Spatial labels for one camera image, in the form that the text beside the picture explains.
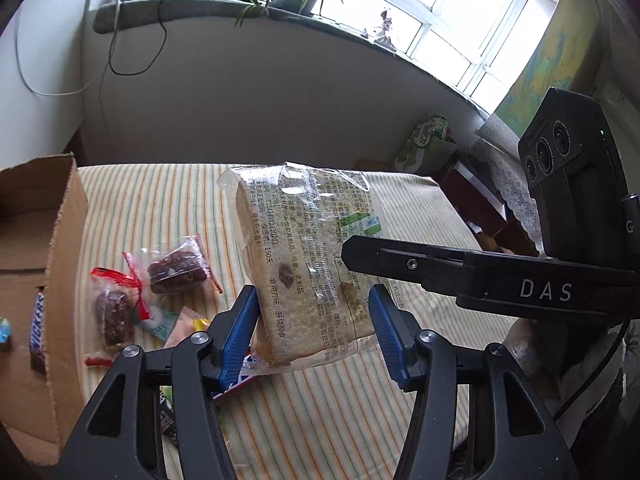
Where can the small figurine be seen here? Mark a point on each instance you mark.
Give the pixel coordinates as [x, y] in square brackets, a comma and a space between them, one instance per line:
[384, 30]

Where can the white framed window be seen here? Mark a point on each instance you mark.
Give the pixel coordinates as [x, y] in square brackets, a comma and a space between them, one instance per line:
[475, 0]

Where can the dark wooden cabinet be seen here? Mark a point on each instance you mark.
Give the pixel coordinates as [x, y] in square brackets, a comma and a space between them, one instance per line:
[475, 205]

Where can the pink candy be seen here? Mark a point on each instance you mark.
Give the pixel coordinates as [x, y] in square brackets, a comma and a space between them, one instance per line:
[182, 329]

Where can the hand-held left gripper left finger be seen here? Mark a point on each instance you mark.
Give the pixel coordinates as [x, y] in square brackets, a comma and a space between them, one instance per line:
[240, 330]

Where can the white lace cloth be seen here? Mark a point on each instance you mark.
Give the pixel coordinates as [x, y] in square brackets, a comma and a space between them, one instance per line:
[510, 185]

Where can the green white candy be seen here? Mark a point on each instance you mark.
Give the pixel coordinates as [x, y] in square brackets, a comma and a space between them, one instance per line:
[162, 322]

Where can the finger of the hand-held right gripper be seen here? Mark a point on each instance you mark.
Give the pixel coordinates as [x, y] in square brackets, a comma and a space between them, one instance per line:
[400, 260]

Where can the grey windowsill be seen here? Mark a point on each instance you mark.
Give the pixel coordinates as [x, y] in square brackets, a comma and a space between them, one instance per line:
[210, 10]

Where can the striped bed sheet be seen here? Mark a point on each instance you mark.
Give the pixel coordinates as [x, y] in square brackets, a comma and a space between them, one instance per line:
[165, 200]

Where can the small blue packet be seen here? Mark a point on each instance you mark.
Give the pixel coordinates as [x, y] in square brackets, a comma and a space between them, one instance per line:
[4, 332]

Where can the brown cardboard box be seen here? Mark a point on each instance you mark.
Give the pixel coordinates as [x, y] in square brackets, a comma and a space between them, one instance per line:
[60, 310]

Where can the yellow candy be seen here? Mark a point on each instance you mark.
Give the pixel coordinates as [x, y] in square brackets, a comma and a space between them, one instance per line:
[201, 324]

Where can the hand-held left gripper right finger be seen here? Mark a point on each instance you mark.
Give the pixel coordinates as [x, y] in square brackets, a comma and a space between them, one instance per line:
[387, 330]

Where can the person's right forearm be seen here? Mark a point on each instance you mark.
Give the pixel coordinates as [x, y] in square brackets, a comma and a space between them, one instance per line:
[530, 355]

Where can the dark snack packet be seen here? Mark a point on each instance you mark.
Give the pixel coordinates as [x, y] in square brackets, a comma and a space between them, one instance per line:
[167, 412]

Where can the clear red date snack packet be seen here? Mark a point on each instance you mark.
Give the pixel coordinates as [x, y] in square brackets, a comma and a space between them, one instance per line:
[115, 315]
[175, 265]

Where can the green printed box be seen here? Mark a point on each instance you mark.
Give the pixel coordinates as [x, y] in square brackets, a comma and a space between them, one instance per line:
[420, 150]

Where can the wall map poster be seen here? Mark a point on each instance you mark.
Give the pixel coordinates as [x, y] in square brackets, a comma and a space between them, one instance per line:
[550, 80]

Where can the clear sliced bread packet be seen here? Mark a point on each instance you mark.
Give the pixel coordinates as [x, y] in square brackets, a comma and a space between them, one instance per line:
[300, 260]

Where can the brown chocolate bar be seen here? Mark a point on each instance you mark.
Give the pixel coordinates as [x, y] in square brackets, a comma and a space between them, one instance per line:
[37, 330]

